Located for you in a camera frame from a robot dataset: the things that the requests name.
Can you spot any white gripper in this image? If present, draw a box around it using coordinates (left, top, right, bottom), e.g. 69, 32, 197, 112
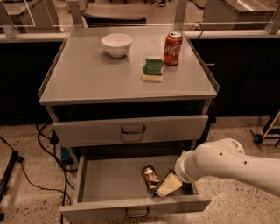
157, 150, 200, 197

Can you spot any orange soda can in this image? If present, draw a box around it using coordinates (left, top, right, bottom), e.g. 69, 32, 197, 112
142, 165, 160, 194

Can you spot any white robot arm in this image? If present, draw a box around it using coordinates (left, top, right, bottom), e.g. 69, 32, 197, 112
157, 138, 280, 197

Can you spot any open grey middle drawer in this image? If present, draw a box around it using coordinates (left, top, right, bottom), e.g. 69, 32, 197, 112
60, 144, 211, 222

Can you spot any grey drawer cabinet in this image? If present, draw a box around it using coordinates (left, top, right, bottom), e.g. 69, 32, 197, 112
38, 25, 221, 165

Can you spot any closed grey upper drawer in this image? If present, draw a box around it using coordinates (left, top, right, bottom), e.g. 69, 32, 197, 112
52, 115, 208, 148

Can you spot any red cola can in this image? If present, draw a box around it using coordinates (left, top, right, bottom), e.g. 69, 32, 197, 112
164, 31, 183, 66

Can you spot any wheeled cart leg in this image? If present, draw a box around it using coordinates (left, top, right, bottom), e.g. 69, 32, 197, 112
250, 110, 280, 147

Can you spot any green and yellow sponge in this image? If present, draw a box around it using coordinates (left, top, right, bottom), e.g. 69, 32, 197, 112
142, 59, 164, 82

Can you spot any white ceramic bowl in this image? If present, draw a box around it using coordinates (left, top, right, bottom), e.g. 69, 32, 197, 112
101, 33, 132, 58

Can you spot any black stand base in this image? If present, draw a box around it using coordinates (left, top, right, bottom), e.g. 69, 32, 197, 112
0, 150, 18, 202

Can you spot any black floor cable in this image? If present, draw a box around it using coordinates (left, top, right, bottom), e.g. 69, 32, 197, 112
0, 123, 78, 224

